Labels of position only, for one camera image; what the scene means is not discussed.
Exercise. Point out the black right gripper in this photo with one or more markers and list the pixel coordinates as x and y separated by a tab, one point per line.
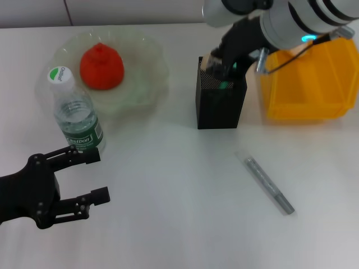
244	42

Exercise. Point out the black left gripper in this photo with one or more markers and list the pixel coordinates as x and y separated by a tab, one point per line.
28	196

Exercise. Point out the green utility knife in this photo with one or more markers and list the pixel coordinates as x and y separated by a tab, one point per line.
224	85

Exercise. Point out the clear water bottle green label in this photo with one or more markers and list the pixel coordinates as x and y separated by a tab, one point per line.
75	120

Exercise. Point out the red tomato toy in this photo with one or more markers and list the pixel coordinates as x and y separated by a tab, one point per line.
101	70

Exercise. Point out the grey marker pen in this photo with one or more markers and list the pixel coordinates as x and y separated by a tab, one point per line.
266	182

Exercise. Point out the black mesh pen holder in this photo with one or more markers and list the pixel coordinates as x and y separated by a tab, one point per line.
218	112

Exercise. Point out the green glass fruit plate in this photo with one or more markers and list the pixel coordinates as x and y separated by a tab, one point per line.
140	78

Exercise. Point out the yellow plastic bin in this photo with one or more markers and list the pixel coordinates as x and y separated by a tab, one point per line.
308	84

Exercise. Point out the right wrist camera housing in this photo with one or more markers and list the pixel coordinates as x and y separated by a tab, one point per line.
216	14

